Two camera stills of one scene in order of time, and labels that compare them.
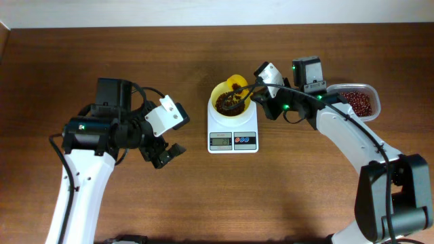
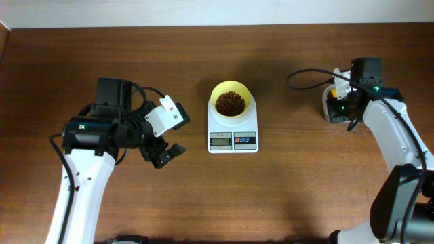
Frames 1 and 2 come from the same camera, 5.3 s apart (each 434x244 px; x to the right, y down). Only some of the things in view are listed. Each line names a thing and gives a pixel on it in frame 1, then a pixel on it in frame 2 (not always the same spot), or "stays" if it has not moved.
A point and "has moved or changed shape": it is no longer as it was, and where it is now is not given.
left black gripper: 151,152 stays
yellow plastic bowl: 222,87 stays
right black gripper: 264,97 → 333,106
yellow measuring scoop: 239,85 has moved or changed shape
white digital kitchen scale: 232,135 stays
